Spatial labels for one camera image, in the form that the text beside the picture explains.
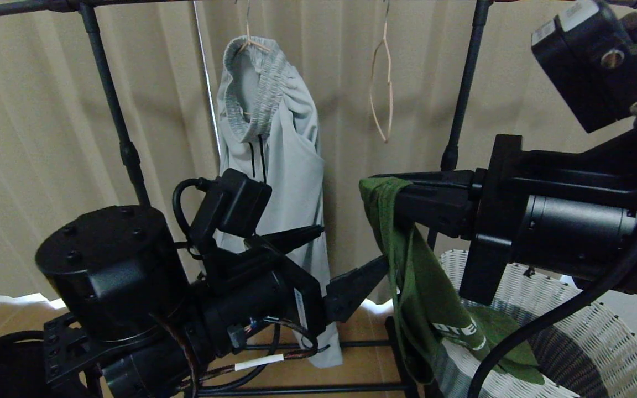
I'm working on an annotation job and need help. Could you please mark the beige curtain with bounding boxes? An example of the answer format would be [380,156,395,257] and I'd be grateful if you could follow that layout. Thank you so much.
[0,0,637,310]

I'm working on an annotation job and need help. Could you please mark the pale grey shorts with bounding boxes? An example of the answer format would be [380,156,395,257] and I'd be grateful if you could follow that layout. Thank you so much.
[215,35,344,370]

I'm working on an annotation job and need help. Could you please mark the pink clothes hanger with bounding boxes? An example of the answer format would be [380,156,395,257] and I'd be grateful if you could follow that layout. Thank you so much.
[234,0,271,56]
[369,0,395,144]

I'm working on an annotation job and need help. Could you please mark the green garment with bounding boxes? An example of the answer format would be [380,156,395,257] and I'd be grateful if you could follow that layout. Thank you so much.
[358,177,546,386]

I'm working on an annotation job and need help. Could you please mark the black clothes rack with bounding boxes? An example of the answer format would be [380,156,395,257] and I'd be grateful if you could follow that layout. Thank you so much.
[0,0,637,398]

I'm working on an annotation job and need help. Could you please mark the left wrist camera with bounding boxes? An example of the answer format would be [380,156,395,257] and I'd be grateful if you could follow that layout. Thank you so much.
[187,168,273,256]

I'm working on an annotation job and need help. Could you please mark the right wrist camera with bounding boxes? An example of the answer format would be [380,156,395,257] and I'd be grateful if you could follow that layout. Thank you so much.
[531,0,637,134]

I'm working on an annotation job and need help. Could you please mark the white laundry basket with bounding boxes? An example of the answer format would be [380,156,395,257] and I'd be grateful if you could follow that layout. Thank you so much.
[432,249,637,398]

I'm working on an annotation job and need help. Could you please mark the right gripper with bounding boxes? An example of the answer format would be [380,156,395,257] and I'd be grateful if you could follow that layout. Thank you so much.
[458,134,637,306]

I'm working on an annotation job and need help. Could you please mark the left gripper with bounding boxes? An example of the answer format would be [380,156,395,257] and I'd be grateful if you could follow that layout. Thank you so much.
[202,224,391,357]

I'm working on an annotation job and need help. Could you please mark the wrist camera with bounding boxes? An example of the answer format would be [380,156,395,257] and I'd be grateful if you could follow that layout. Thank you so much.
[531,0,637,134]
[187,168,273,256]

